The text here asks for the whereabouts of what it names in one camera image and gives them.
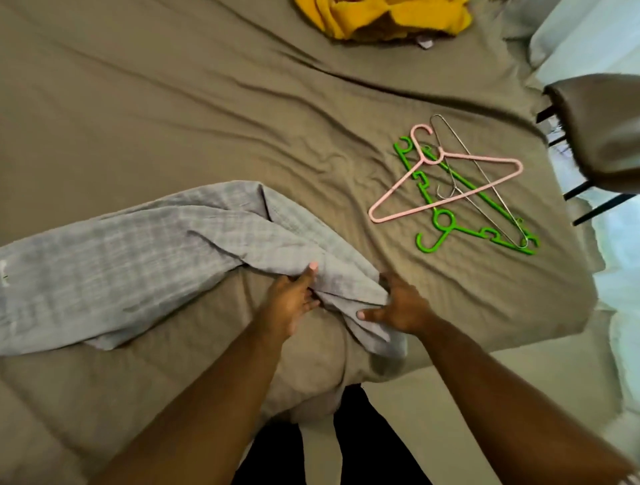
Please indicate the person's right hand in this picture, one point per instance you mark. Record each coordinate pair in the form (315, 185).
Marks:
(405, 308)

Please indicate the pile of coloured plastic hangers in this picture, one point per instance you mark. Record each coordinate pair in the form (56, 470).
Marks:
(440, 195)

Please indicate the person's left forearm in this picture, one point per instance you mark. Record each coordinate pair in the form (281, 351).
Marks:
(195, 415)

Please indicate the pink and yellow garment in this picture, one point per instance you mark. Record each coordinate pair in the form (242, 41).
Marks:
(390, 18)

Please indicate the grey garment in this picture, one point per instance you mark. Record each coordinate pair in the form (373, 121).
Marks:
(150, 270)

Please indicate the sheer white curtain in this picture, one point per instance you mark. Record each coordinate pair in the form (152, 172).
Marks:
(620, 320)
(580, 30)

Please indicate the person's right forearm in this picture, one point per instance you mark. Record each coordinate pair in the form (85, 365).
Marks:
(520, 410)

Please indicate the person's black trousers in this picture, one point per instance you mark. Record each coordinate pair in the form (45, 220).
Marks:
(375, 440)

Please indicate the brown chair with black legs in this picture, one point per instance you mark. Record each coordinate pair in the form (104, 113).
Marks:
(600, 125)

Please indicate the person's left hand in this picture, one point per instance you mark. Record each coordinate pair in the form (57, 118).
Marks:
(285, 305)

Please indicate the bed with taupe sheet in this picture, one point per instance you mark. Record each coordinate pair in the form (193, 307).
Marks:
(180, 100)

